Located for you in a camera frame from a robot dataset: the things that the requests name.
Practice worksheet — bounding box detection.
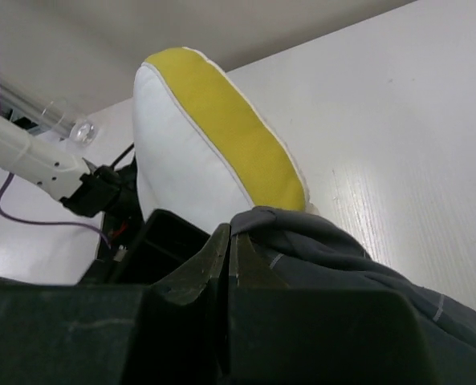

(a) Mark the clear plastic object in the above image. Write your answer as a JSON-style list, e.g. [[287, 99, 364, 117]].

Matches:
[[39, 99, 99, 146]]

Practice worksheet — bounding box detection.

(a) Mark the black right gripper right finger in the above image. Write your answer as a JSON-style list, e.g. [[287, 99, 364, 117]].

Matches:
[[228, 235, 438, 384]]

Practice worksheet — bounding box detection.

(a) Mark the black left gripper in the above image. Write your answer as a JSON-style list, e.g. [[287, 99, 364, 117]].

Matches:
[[79, 209, 210, 285]]

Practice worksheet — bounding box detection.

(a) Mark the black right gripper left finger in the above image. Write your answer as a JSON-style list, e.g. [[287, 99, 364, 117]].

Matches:
[[0, 225, 230, 384]]

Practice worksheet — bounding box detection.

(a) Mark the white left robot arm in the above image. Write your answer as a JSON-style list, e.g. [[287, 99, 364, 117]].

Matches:
[[0, 117, 209, 286]]

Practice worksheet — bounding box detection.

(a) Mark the white pillow with yellow edge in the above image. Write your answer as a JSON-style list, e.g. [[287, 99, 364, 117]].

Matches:
[[132, 47, 316, 232]]

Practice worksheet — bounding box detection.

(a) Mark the aluminium front rail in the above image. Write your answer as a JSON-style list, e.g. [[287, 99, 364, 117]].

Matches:
[[0, 85, 45, 136]]

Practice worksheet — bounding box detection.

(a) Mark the dark grey checked pillowcase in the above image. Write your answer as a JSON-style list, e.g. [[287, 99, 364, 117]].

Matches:
[[229, 206, 476, 362]]

